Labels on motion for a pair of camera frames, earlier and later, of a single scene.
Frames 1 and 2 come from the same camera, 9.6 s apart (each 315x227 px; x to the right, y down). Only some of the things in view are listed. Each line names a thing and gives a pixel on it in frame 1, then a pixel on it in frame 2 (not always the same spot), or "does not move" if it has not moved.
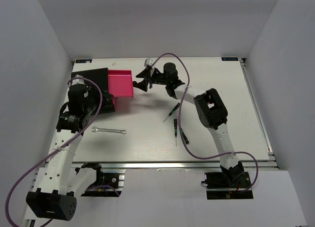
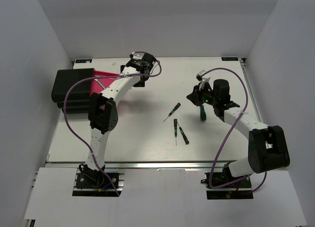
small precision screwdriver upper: [175, 109] does not move
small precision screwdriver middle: [175, 121] does not move
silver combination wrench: [123, 131] to [101, 83]
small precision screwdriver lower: [186, 140] does not move
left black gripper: [106, 97] to [139, 84]
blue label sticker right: [229, 58] does not move
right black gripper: [143, 84] to [195, 96]
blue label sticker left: [83, 61] does not move
